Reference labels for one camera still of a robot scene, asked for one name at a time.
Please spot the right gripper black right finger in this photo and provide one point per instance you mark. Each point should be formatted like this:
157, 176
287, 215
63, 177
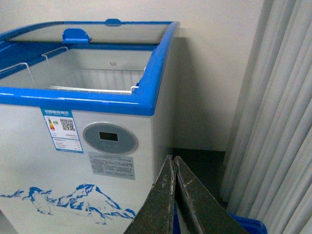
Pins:
200, 211

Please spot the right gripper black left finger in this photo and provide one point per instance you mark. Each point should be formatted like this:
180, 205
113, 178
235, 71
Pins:
156, 216

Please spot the glass sliding lid blue handle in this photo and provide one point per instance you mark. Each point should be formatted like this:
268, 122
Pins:
88, 32

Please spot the blue plastic shopping basket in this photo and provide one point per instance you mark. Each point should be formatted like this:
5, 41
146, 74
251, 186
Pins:
252, 226

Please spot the white pleated curtain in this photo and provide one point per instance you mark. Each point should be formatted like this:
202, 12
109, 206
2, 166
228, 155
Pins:
268, 161

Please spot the white chest freezer blue rim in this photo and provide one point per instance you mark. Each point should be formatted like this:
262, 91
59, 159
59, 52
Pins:
84, 163

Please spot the white wire freezer basket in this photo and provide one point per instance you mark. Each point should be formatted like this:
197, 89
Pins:
79, 70

